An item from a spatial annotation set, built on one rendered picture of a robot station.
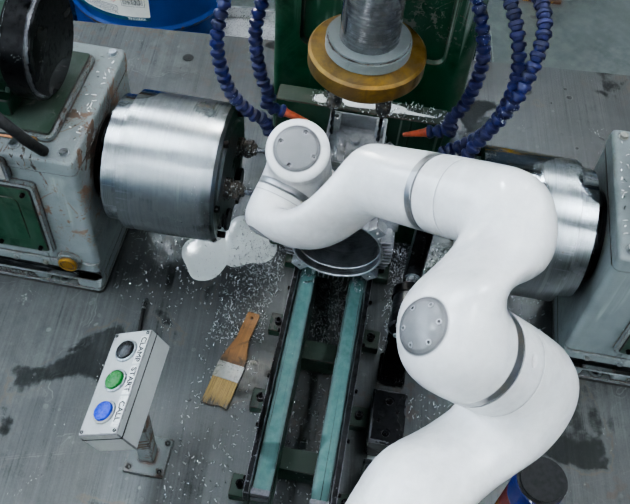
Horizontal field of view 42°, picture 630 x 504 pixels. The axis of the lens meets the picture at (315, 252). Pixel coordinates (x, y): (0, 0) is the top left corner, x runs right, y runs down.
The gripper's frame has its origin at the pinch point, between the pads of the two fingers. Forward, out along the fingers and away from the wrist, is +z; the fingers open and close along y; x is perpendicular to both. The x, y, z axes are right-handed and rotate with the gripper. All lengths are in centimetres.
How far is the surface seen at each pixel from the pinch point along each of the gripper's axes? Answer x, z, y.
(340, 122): 14.7, 5.4, 2.8
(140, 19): 74, 130, -77
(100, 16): 73, 133, -91
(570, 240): -0.6, -3.2, 42.7
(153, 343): -28.0, -12.8, -17.6
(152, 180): -2.3, -2.6, -25.5
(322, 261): -9.1, 12.7, 3.7
